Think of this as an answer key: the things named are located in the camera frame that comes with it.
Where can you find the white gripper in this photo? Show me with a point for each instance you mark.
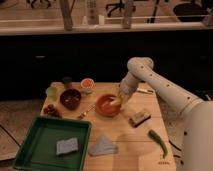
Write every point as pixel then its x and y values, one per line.
pixel 127 88

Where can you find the yellow banana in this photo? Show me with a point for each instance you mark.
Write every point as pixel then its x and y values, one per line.
pixel 115 102

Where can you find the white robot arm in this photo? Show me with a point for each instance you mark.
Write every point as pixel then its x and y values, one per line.
pixel 197 148

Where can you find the red bowl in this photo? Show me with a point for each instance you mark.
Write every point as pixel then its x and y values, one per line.
pixel 103 106

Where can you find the small bowl with orange contents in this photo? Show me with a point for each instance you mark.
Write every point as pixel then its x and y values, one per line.
pixel 87 85

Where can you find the dark brown bowl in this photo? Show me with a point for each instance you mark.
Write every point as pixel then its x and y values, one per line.
pixel 70 99

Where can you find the metal spoon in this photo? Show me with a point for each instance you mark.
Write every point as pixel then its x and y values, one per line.
pixel 83 114

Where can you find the green chili pepper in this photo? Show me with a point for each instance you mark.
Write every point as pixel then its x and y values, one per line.
pixel 156 138

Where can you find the grey folded cloth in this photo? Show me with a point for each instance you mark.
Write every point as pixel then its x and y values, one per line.
pixel 102 146

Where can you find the dark cup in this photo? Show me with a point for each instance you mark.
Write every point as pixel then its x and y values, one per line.
pixel 67 82

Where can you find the light green cup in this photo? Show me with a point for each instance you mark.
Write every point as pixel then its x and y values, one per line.
pixel 52 93

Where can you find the bunch of dark grapes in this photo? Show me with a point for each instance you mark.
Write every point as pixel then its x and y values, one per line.
pixel 50 110

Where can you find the grey sponge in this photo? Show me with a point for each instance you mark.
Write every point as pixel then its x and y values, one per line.
pixel 66 146

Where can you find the green plastic tray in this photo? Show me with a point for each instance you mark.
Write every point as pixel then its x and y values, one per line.
pixel 38 150

